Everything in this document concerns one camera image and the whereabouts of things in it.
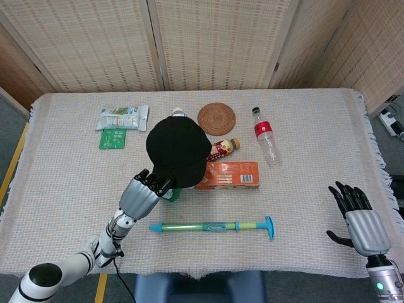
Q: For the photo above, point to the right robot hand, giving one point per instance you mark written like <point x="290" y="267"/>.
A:
<point x="363" y="221"/>

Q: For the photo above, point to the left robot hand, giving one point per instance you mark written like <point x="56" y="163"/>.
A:
<point x="142" y="197"/>

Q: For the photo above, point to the black baseball cap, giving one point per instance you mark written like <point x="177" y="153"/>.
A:
<point x="178" y="151"/>

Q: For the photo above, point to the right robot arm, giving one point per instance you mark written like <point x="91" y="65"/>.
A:
<point x="383" y="281"/>

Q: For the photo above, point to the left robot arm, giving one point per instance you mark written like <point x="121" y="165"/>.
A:
<point x="79" y="259"/>

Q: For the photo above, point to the green jar with yellow lid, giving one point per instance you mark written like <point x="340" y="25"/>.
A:
<point x="172" y="194"/>

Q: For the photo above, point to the green flat sachet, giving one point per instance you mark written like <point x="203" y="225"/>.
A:
<point x="113" y="139"/>

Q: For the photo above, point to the blue green toy water pump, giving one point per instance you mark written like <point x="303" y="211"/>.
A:
<point x="208" y="226"/>

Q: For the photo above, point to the woven beige tablecloth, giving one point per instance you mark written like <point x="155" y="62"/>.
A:
<point x="284" y="205"/>

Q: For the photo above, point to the silver green snack package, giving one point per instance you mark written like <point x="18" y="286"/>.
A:
<point x="123" y="118"/>

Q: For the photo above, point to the orange rectangular box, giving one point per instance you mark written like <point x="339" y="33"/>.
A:
<point x="232" y="176"/>

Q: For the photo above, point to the white-capped bottle with blue label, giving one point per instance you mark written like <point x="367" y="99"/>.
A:
<point x="178" y="112"/>

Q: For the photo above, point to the brown drink bottle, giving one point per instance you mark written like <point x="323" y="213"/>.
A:
<point x="224" y="148"/>

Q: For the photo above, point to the white power strip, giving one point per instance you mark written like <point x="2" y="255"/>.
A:
<point x="391" y="121"/>

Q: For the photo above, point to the blue chair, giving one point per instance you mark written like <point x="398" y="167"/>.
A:
<point x="199" y="287"/>

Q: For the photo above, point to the round woven rattan coaster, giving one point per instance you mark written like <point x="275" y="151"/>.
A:
<point x="216" y="119"/>

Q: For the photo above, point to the clear bottle with red label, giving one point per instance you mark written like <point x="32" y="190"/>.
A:
<point x="266" y="135"/>

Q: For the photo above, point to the woven folding screen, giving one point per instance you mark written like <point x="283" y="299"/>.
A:
<point x="202" y="44"/>

